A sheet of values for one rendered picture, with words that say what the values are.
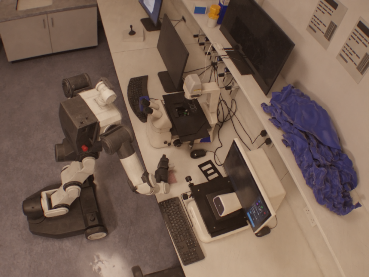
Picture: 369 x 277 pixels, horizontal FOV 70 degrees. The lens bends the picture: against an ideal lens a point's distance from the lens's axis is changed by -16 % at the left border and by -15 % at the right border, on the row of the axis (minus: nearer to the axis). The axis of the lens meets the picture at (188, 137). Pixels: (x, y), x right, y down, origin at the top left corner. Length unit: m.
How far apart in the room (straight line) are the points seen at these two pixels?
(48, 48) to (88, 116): 2.51
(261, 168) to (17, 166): 2.31
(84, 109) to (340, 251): 1.50
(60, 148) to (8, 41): 2.28
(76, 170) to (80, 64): 2.10
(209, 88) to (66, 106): 0.90
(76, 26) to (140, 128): 1.95
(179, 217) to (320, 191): 0.87
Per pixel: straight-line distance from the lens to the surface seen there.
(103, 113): 1.59
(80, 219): 2.55
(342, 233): 1.70
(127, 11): 3.49
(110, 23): 3.27
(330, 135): 1.72
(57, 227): 2.56
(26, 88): 3.78
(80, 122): 1.51
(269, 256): 2.02
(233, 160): 1.63
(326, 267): 2.12
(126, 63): 2.74
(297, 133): 1.70
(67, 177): 2.15
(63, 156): 1.88
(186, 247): 1.87
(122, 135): 1.52
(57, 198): 2.44
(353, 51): 1.74
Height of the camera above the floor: 2.54
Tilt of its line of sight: 53 degrees down
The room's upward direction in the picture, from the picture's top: 16 degrees clockwise
